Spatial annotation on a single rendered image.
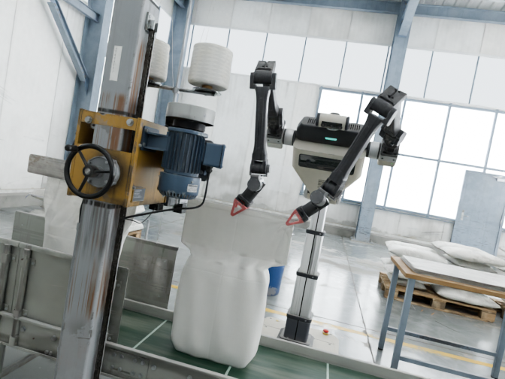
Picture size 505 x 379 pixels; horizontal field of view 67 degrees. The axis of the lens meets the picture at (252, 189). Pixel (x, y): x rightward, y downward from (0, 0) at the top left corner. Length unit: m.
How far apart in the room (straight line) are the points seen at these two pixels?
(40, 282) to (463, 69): 9.78
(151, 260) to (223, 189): 7.89
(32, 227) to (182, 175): 1.43
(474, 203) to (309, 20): 5.87
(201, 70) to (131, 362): 1.21
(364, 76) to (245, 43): 3.14
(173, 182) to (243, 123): 8.69
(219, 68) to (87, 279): 0.92
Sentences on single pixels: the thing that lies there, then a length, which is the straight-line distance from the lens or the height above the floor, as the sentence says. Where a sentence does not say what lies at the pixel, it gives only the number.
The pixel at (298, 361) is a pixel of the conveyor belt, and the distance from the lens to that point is 1.99.
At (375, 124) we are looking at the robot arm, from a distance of 1.57.
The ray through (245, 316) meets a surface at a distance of 1.70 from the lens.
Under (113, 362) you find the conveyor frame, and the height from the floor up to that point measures 0.34.
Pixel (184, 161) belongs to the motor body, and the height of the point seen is 1.22.
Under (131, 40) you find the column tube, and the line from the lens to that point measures 1.46.
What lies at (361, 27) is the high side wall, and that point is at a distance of 10.40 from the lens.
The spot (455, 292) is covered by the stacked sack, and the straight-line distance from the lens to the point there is 5.12.
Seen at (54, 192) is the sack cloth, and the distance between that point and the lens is 2.11.
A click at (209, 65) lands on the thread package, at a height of 1.60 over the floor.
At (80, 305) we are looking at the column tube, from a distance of 1.55.
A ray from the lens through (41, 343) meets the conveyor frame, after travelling 2.01.
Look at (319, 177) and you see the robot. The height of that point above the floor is 1.25.
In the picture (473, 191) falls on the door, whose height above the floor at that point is 1.63.
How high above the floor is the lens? 1.23
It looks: 3 degrees down
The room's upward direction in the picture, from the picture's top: 10 degrees clockwise
